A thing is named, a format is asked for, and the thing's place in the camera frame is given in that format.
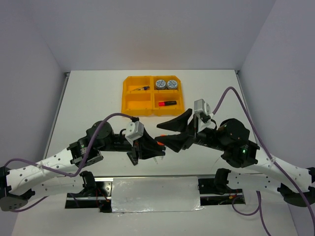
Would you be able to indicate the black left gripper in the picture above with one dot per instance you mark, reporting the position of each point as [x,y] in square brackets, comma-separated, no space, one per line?
[148,147]

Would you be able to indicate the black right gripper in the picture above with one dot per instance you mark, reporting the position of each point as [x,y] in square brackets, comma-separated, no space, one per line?
[178,123]

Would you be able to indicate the black highlighter orange tip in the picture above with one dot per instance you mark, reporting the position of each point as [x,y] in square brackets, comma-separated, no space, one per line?
[159,139]

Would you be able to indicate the black highlighter pink tip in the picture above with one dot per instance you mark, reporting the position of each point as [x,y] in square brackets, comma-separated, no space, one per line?
[167,103]

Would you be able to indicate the round blue-white tin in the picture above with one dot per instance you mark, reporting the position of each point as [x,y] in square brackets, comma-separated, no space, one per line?
[160,84]
[172,85]

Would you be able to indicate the small glue bottle blue cap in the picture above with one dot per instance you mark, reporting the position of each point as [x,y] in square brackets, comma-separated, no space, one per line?
[145,88]

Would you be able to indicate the black highlighter blue tip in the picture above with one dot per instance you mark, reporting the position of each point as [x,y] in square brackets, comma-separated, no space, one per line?
[133,158]

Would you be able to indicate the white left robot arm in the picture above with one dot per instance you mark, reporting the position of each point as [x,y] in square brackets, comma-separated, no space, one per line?
[64,171]

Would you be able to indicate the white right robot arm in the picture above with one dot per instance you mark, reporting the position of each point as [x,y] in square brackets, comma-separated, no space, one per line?
[231,137]

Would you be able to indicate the orange four-compartment organizer tray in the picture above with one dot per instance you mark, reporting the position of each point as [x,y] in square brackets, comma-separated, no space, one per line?
[145,103]

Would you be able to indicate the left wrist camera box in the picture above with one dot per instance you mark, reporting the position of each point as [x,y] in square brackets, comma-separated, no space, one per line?
[134,131]

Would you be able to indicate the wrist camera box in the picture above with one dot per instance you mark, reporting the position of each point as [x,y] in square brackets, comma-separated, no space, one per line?
[203,114]
[134,131]

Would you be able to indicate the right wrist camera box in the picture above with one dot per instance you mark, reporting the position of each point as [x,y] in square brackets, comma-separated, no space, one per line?
[203,114]

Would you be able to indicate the foil-covered base plate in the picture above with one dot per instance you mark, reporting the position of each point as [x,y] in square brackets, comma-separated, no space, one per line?
[155,194]

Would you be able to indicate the black mounting rail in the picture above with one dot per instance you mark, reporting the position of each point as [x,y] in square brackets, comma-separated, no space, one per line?
[100,199]

